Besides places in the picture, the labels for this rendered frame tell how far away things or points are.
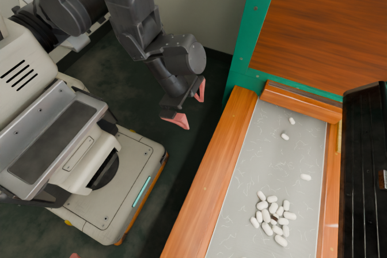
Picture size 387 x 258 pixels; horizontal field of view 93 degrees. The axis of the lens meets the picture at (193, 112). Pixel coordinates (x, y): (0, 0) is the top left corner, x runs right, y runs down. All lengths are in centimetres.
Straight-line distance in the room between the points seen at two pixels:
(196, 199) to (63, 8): 59
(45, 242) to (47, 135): 124
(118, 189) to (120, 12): 104
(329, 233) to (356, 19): 62
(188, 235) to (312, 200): 43
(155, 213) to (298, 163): 99
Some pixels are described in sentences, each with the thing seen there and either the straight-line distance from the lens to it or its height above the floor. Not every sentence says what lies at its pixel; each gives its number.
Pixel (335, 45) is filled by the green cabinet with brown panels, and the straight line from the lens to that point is 73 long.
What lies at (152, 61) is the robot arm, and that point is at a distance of 38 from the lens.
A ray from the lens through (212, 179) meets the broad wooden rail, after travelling 68.
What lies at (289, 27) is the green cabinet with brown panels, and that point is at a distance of 70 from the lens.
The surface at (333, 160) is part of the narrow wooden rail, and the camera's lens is 86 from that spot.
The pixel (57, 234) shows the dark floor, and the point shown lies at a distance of 168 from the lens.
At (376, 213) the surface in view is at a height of 110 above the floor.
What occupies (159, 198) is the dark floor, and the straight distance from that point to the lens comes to 145.
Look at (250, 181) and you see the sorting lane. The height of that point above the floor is 74.
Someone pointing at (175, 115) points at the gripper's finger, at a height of 106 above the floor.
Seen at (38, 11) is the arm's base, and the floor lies 122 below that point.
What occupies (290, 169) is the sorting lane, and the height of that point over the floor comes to 74.
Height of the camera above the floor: 143
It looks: 59 degrees down
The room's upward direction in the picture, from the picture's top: straight up
